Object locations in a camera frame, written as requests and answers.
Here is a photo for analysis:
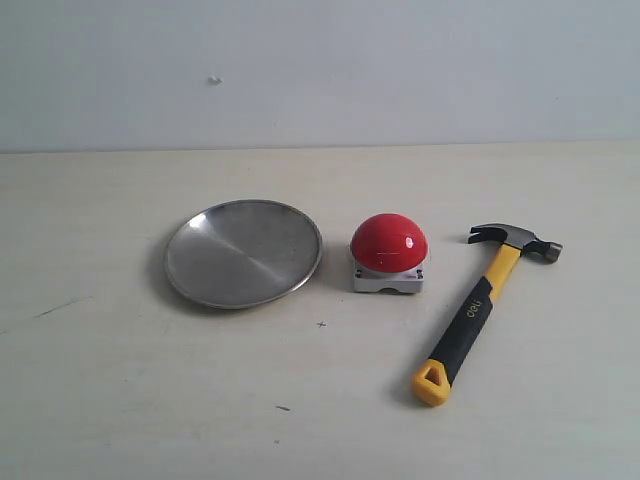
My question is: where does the red dome push button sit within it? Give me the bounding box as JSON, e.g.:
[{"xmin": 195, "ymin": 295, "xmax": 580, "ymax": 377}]
[{"xmin": 349, "ymin": 213, "xmax": 429, "ymax": 294}]

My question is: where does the round stainless steel plate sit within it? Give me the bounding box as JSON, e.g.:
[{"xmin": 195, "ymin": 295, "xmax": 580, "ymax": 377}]
[{"xmin": 163, "ymin": 199, "xmax": 323, "ymax": 310}]

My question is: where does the yellow black claw hammer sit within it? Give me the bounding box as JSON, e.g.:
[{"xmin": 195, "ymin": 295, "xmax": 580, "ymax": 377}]
[{"xmin": 411, "ymin": 223, "xmax": 563, "ymax": 407}]

